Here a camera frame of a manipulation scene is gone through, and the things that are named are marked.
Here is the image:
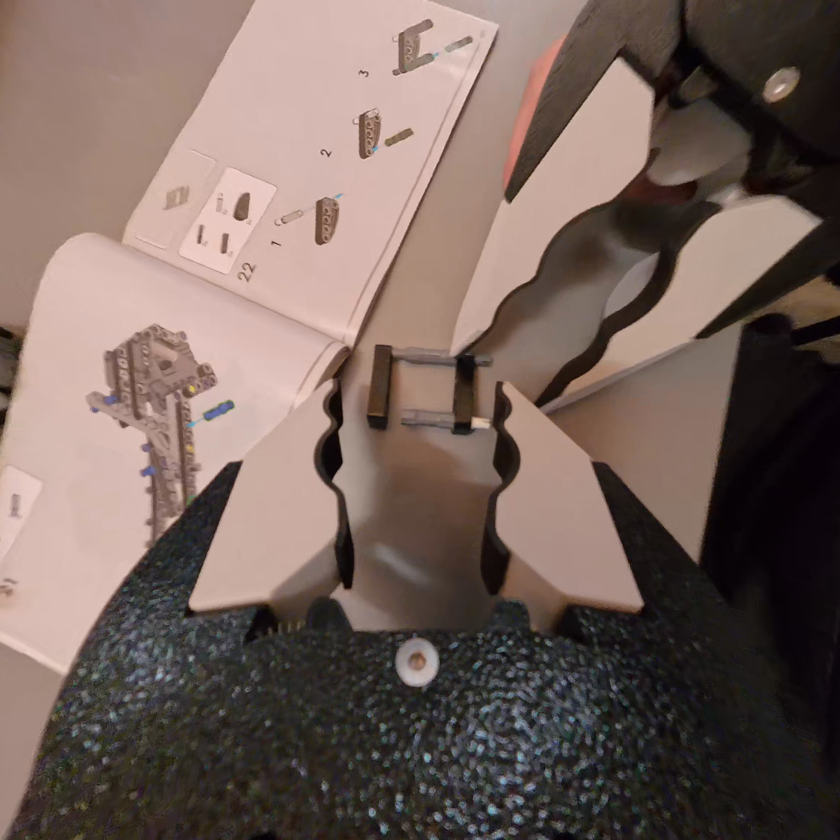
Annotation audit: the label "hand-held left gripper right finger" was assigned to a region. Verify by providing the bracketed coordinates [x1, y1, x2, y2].
[481, 381, 645, 632]

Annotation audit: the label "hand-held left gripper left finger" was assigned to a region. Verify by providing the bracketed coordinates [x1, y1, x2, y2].
[188, 377, 357, 614]

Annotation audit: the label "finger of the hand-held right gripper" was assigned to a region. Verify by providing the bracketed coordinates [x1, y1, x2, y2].
[533, 196, 824, 413]
[450, 56, 660, 361]

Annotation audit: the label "black brick frame grey axles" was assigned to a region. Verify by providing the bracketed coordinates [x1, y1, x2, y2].
[366, 343, 493, 437]

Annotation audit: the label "grey desk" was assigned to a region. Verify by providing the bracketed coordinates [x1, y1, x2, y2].
[0, 0, 746, 742]

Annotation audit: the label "orange-red object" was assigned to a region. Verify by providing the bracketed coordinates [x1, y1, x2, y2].
[504, 33, 568, 188]

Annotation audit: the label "person's dark clothing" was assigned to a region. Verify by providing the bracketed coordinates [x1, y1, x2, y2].
[699, 262, 840, 723]

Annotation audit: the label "open instruction booklet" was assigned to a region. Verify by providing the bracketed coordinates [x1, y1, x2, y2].
[0, 0, 500, 677]

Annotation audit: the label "black grey brick truck chassis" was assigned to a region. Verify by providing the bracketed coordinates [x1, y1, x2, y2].
[0, 325, 27, 411]

